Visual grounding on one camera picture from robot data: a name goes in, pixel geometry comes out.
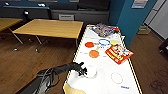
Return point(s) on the white table with dishes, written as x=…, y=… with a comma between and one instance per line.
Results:
x=106, y=81

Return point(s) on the cardboard box on floor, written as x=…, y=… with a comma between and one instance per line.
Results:
x=144, y=30

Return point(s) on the red flat disc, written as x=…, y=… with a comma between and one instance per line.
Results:
x=89, y=44

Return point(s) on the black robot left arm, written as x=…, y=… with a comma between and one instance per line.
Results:
x=50, y=75

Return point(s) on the white double door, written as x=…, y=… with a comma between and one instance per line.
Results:
x=156, y=16

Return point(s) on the small yellow bowl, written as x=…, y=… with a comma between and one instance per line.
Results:
x=114, y=42

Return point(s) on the white bowl with blue rim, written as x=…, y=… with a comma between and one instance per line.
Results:
x=104, y=42

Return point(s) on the yellow pillar sign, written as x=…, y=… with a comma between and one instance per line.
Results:
x=139, y=3

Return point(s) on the white sheet on sofa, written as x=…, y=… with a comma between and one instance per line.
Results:
x=66, y=16

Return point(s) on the colourful snack bag pile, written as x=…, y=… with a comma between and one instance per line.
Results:
x=106, y=29

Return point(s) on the grey wall sofa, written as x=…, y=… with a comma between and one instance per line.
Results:
x=90, y=14

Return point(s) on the small white sill item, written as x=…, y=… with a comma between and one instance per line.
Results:
x=6, y=3
x=41, y=4

